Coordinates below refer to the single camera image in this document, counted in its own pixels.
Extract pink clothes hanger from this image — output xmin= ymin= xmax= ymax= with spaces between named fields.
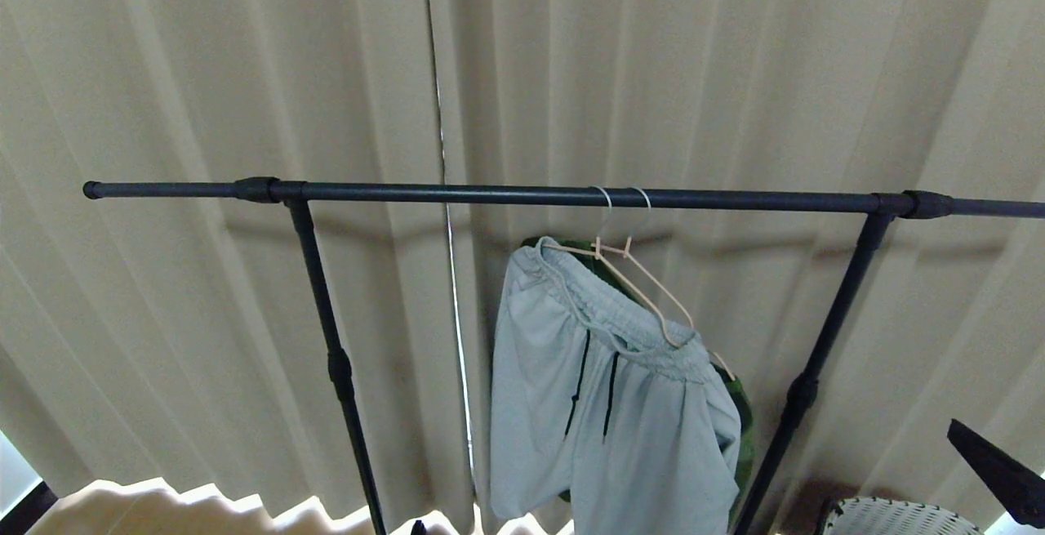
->
xmin=620 ymin=188 xmax=737 ymax=382
xmin=535 ymin=186 xmax=696 ymax=350

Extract black clothes rack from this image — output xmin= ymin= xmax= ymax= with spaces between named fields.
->
xmin=82 ymin=177 xmax=1045 ymax=535

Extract green long-sleeved shirt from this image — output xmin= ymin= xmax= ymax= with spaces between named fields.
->
xmin=522 ymin=234 xmax=756 ymax=511

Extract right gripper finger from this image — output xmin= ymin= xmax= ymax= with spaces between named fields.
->
xmin=947 ymin=419 xmax=1045 ymax=529

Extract white laundry basket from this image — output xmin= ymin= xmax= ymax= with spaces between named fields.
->
xmin=820 ymin=497 xmax=985 ymax=535

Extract beige curtain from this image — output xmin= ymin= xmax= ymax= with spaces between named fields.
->
xmin=0 ymin=0 xmax=1045 ymax=535

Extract pale grey shorts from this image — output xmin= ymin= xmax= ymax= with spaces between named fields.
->
xmin=488 ymin=237 xmax=744 ymax=535

